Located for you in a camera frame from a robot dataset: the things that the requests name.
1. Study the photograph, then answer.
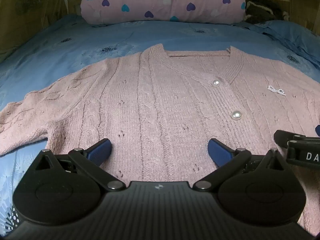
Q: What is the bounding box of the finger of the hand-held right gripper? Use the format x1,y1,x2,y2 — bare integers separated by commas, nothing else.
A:
274,129,308,148

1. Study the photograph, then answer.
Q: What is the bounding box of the dark cloth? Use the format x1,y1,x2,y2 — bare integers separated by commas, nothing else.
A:
244,0,290,25

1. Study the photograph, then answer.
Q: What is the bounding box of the pink heart-pattern pillow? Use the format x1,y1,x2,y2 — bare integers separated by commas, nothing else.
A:
80,0,247,26

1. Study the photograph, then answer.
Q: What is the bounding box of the blue dandelion print bedsheet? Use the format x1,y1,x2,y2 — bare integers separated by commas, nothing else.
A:
0,14,320,232

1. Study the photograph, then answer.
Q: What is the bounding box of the pink knitted cardigan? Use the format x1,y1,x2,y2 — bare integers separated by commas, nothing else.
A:
0,43,320,230

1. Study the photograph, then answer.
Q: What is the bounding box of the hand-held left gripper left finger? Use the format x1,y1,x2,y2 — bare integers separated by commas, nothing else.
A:
35,138,126,190

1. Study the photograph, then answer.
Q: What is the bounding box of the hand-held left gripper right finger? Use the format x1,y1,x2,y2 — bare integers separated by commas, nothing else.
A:
192,138,288,190

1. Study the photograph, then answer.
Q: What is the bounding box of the mosquito net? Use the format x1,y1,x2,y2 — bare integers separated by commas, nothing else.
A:
0,0,84,58

